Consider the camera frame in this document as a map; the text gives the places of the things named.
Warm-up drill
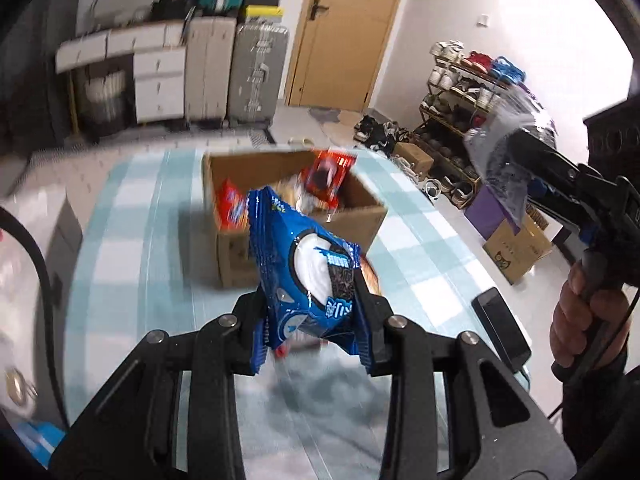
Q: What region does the person's right hand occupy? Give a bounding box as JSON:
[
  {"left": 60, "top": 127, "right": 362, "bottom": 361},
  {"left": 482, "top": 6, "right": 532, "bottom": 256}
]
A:
[{"left": 549, "top": 262, "right": 629, "bottom": 368}]

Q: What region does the beige suitcase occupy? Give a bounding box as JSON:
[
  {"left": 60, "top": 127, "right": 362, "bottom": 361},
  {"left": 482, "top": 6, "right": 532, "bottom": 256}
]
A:
[{"left": 184, "top": 18, "right": 236, "bottom": 122}]

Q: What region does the blue Oreo pack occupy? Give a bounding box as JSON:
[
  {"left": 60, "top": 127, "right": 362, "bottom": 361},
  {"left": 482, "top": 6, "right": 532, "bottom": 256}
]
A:
[{"left": 247, "top": 186, "right": 360, "bottom": 356}]

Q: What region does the wooden door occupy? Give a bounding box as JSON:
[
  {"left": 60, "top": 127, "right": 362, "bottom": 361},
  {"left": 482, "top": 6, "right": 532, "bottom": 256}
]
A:
[{"left": 285, "top": 0, "right": 400, "bottom": 112}]

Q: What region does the cardboard box with cat print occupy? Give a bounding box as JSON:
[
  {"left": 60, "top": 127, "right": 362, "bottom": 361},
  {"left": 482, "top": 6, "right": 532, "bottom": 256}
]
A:
[{"left": 483, "top": 212, "right": 552, "bottom": 285}]

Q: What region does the white drawer desk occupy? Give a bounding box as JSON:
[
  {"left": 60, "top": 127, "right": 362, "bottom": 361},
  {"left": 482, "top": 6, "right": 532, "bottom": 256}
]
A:
[{"left": 54, "top": 21, "right": 186, "bottom": 124}]

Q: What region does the door mat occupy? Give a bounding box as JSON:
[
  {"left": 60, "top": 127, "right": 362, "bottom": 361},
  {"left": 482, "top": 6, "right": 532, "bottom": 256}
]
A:
[{"left": 308, "top": 107, "right": 363, "bottom": 148}]

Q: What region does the red cone chips bag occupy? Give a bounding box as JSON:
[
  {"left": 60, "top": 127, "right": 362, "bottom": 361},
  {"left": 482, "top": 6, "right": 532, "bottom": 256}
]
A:
[{"left": 216, "top": 179, "right": 248, "bottom": 230}]

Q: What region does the noodle snack bag front side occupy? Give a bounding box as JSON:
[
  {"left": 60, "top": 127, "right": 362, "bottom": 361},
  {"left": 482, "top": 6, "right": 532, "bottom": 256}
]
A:
[{"left": 360, "top": 254, "right": 383, "bottom": 296}]

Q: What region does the clear-wrapped biscuit sandwich pack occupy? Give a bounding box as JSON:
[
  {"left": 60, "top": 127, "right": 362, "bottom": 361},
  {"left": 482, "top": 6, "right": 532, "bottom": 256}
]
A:
[{"left": 271, "top": 172, "right": 341, "bottom": 216}]

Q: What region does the purple paper bag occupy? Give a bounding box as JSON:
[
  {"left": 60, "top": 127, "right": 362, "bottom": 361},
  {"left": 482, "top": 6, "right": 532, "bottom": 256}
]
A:
[{"left": 464, "top": 185, "right": 520, "bottom": 240}]

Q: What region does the black cable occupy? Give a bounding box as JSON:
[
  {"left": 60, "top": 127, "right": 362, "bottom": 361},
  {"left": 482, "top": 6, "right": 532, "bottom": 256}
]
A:
[{"left": 0, "top": 205, "right": 68, "bottom": 430}]

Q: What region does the oval mirror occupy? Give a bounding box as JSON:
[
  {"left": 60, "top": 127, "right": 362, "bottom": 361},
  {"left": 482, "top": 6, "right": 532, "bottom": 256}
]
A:
[{"left": 87, "top": 0, "right": 157, "bottom": 30}]

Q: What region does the small cardboard box on floor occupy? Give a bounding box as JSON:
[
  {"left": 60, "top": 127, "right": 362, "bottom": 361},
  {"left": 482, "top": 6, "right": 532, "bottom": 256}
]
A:
[{"left": 393, "top": 142, "right": 434, "bottom": 178}]

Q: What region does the small metal earbud case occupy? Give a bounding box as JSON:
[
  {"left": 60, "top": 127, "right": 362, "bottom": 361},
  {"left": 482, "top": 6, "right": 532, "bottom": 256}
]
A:
[{"left": 6, "top": 367, "right": 38, "bottom": 408}]

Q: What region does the white side table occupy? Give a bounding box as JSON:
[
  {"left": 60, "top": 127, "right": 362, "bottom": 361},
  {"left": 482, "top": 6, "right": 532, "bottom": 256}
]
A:
[{"left": 1, "top": 185, "right": 82, "bottom": 429}]

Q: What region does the white red snack pack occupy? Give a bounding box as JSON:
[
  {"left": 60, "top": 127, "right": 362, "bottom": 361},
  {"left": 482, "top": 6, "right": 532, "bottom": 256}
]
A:
[{"left": 464, "top": 86, "right": 556, "bottom": 226}]

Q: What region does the brown SF cardboard box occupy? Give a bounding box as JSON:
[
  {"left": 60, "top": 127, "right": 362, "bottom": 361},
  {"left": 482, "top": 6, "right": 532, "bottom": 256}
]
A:
[{"left": 202, "top": 151, "right": 387, "bottom": 288}]

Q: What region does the black smartphone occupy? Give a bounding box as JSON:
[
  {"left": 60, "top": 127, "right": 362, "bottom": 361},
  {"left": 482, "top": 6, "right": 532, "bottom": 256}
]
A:
[{"left": 472, "top": 287, "right": 532, "bottom": 373}]

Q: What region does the silver suitcase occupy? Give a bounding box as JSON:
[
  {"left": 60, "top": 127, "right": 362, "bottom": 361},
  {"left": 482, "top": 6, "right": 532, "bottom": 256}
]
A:
[{"left": 228, "top": 23, "right": 288, "bottom": 124}]

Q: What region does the shoe rack with shoes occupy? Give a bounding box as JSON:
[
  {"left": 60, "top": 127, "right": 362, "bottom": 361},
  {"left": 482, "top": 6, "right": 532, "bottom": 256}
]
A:
[{"left": 412, "top": 40, "right": 544, "bottom": 209}]

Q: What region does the woven laundry basket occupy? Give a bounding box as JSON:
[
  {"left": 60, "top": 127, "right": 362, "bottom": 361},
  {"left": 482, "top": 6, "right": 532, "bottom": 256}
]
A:
[{"left": 84, "top": 70, "right": 127, "bottom": 136}]

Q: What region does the red Oreo pack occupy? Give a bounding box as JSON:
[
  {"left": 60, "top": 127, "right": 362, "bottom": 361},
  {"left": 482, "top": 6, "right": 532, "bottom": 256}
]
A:
[{"left": 303, "top": 151, "right": 357, "bottom": 209}]

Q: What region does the teal checkered tablecloth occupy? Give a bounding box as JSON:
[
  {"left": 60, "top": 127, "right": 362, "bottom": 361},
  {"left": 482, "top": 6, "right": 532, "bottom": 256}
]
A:
[{"left": 62, "top": 146, "right": 534, "bottom": 480}]

